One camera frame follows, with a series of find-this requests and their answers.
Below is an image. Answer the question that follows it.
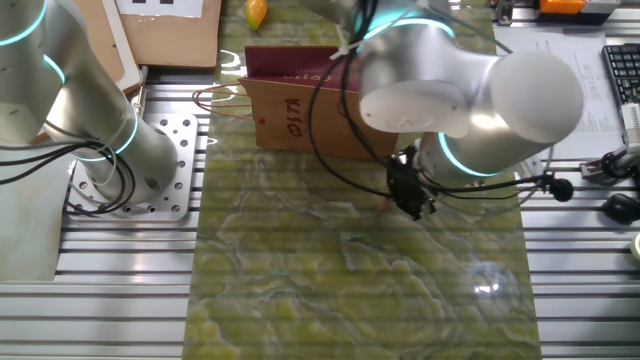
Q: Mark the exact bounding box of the Costa paper bag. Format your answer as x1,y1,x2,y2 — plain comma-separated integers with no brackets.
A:
192,45,401,161

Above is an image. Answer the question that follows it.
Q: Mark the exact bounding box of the silver metal clamp handle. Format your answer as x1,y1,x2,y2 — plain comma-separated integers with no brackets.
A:
130,64,150,117

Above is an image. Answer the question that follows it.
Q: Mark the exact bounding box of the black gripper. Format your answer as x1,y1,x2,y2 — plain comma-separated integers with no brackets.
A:
385,145,437,222

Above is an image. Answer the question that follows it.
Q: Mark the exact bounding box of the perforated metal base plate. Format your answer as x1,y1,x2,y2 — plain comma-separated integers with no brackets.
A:
66,112,200,222

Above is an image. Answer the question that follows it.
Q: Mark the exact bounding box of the grey metal bracket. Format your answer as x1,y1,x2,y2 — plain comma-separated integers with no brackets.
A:
492,0,516,27

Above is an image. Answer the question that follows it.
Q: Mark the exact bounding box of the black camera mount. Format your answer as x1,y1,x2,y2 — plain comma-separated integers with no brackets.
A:
579,147,640,187

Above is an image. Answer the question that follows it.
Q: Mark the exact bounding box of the black cable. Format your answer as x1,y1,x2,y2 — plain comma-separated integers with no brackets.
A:
305,0,575,204
0,139,137,216

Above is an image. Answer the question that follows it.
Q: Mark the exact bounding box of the grey plastic block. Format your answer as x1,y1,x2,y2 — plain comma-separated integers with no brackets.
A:
582,0,622,15

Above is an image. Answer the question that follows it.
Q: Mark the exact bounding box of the checkerboard calibration paper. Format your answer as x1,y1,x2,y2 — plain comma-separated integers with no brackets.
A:
115,0,205,19

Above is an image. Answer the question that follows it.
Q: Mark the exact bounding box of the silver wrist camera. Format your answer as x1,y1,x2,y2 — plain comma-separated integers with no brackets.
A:
514,154,546,189

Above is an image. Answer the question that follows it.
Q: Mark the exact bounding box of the orange plastic block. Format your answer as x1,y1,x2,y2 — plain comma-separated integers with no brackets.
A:
538,0,587,15

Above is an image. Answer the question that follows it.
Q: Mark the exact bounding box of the printed paper sheet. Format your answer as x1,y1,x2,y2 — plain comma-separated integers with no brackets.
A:
544,112,627,162
493,24,624,115

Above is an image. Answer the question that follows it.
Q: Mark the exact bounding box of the green marble pattern mat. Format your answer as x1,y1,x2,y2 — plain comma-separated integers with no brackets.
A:
182,0,544,360

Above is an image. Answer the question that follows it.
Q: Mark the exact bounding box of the black keyboard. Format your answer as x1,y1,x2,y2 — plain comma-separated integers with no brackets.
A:
602,43,640,107

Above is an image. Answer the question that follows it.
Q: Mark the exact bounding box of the white framed brown board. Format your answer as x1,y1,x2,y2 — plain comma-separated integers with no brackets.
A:
73,0,145,94

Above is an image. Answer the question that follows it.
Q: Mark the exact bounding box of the brown cardboard sheet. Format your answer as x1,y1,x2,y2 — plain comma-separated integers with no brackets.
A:
74,0,223,69

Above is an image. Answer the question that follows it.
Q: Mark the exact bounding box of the grey ribbed camera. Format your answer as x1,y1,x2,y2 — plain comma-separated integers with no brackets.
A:
619,102,640,149

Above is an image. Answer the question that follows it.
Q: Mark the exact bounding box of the yellow toy mango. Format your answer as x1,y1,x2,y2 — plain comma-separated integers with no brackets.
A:
244,0,269,32

